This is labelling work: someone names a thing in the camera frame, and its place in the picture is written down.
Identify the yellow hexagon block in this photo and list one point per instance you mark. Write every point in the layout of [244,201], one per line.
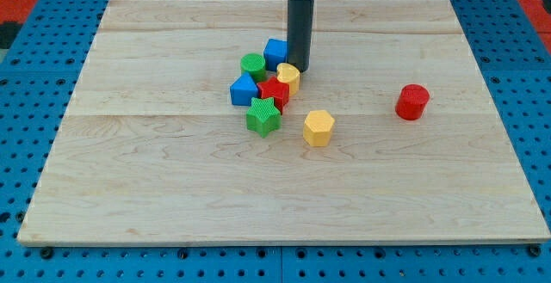
[318,128]

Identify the green cylinder block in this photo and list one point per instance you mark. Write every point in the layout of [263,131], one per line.
[255,65]

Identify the red cylinder block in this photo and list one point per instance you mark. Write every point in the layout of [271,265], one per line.
[412,101]

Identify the red star block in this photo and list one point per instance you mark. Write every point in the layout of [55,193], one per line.
[279,91]

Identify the blue triangle block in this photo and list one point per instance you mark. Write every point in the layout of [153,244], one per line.
[243,90]

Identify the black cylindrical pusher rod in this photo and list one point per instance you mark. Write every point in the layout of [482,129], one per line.
[299,33]

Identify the green star block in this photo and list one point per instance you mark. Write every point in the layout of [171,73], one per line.
[263,117]

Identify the blue cube block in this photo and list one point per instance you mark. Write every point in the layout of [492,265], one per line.
[275,53]

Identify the yellow heart block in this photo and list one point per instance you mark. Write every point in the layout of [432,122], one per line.
[289,74]

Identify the light wooden board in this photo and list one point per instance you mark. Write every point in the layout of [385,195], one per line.
[152,153]

